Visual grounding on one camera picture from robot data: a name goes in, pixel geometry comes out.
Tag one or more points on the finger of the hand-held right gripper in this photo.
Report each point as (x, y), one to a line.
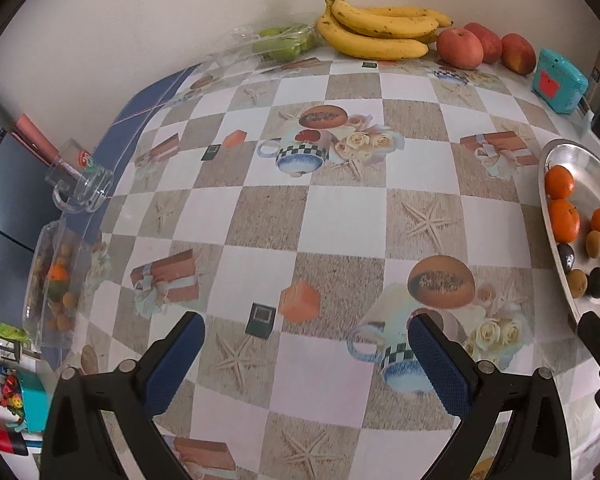
(597, 340)

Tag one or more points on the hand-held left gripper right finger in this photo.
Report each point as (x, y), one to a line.
(437, 365)

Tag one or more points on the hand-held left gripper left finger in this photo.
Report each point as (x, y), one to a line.
(175, 360)

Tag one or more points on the small brown round fruit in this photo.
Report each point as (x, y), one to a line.
(594, 243)
(577, 282)

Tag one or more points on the round steel plate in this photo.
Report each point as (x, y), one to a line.
(575, 157)

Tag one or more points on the clear plastic container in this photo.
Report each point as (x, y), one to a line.
(55, 285)

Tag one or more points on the small teal carton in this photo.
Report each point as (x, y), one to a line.
(32, 402)

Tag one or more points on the checkered printed tablecloth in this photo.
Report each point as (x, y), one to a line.
(340, 220)

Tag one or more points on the clear glass mug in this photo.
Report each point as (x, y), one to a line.
(80, 180)

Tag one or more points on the dark cabinet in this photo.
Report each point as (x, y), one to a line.
(5, 200)

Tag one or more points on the teal lidded box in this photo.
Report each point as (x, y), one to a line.
(560, 82)

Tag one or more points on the pink tube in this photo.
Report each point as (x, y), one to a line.
(35, 137)

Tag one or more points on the blue table cover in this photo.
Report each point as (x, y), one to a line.
(145, 95)

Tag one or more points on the dark red apple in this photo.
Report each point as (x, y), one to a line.
(519, 52)
(490, 42)

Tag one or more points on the pink red apple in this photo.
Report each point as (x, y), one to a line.
(459, 47)

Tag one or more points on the clear bag of green fruit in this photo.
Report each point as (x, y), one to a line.
(280, 45)

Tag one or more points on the yellow banana bunch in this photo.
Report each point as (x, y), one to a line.
(380, 35)

